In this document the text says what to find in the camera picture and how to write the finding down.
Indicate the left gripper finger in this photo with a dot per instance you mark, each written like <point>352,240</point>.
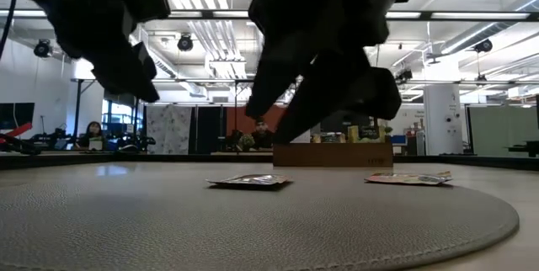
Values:
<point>122,77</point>
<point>146,62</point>

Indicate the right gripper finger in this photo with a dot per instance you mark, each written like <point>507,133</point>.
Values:
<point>337,86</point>
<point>282,73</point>

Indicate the orange red mango tea bag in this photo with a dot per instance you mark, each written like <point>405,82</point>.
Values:
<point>330,138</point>
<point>408,178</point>

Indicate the green yellow tea bag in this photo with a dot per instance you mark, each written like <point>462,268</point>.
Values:
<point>252,179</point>
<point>366,134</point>

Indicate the orange white Tazo tea bag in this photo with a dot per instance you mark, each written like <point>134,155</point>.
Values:
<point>302,137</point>

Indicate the brown wooden tea box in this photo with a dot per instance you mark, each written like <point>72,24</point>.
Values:
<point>337,155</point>

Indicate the white square pillar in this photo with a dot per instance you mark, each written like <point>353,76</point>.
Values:
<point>84,111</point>

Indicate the person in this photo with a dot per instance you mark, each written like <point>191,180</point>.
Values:
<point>262,134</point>
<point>93,134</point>

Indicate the orange fabric panel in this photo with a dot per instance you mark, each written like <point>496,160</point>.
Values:
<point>236,121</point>

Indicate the small background plant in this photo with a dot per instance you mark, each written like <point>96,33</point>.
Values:
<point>387,130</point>

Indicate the white patterned curtain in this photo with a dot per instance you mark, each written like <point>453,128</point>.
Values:
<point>168,130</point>

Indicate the blue storage bin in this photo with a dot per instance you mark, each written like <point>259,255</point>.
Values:
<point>399,139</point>

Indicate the black fabric panel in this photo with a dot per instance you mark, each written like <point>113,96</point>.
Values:
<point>208,130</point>

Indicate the white round pillar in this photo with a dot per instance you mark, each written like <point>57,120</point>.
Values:
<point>442,119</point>

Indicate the red background bar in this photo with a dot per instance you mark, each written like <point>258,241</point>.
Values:
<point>17,130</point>

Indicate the round grey mat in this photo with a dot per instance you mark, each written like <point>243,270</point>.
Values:
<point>252,229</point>

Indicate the green partition screen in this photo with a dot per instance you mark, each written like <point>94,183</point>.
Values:
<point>501,130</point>

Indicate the black ceiling camera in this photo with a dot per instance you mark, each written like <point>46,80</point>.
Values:
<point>405,75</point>
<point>42,48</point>
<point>185,43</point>
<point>483,46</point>

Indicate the black metal rig frame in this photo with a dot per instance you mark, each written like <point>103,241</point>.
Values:
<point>78,111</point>

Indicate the black wall monitor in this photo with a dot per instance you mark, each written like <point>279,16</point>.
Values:
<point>19,115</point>

